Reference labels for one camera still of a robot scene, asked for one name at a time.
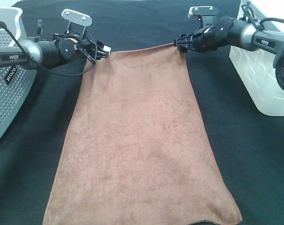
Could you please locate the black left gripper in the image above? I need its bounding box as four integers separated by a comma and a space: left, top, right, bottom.
53, 33, 111, 61

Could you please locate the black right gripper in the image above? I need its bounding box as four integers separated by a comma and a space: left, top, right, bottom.
173, 27, 211, 53

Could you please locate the brown microfibre towel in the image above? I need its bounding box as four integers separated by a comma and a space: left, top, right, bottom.
43, 44, 242, 225

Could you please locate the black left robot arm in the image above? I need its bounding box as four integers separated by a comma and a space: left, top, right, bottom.
0, 33, 111, 70

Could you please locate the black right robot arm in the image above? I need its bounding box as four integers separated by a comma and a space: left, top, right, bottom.
174, 16, 284, 91

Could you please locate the white plastic basket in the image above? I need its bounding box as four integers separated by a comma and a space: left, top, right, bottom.
229, 0, 284, 116

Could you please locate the grey perforated laundry basket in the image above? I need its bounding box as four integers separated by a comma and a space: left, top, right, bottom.
0, 7, 37, 139

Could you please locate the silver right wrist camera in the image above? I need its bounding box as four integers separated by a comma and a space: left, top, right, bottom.
188, 6, 220, 28

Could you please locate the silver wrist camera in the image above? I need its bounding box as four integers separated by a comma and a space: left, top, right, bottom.
61, 8, 92, 36
188, 6, 220, 28

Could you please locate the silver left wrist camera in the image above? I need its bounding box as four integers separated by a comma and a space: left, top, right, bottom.
61, 8, 92, 36

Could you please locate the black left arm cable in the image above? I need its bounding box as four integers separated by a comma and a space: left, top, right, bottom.
0, 15, 98, 76

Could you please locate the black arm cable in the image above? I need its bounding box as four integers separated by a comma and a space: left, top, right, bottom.
0, 15, 98, 76
241, 1, 284, 32

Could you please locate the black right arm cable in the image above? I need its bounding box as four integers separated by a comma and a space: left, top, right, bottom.
241, 1, 284, 32

